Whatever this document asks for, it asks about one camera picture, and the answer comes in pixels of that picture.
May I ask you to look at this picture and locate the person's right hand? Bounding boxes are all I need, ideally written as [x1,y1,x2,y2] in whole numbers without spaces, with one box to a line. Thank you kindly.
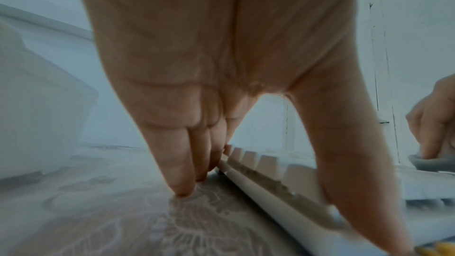
[405,73,455,160]

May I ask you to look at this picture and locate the person's left hand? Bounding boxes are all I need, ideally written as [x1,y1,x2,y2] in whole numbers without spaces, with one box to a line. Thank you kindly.
[71,0,415,256]

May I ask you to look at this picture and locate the grey fluffy cloth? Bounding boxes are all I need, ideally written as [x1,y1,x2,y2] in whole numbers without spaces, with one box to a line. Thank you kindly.
[408,142,455,173]

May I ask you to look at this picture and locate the white keyboard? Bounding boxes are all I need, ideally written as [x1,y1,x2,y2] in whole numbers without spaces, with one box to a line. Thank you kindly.
[216,144,455,256]

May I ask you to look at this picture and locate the clear plastic container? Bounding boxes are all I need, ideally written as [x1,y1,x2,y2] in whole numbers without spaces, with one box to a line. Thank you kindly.
[0,21,100,180]

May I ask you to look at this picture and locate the scattered orange crumbs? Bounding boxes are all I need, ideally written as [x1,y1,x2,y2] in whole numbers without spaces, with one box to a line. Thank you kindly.
[414,242,455,256]

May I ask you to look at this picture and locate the floral tablecloth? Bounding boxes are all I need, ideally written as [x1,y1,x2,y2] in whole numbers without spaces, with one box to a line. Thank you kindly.
[0,144,321,256]

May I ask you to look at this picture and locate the white wooden frame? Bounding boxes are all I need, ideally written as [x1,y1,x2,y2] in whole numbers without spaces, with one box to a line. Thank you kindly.
[0,0,403,166]

